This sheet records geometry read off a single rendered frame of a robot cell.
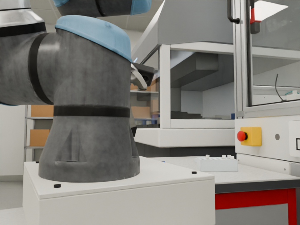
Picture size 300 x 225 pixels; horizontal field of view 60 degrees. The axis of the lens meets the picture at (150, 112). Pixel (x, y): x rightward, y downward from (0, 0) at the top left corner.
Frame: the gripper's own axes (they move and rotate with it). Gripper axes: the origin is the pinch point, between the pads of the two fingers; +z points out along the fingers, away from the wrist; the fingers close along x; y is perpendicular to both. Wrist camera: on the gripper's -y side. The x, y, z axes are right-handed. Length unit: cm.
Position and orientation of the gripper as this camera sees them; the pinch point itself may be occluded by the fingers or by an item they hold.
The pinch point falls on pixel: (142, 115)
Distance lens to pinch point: 53.3
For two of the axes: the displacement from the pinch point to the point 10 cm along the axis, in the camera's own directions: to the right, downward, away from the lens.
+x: 1.9, -6.6, -7.3
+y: -8.8, 2.1, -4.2
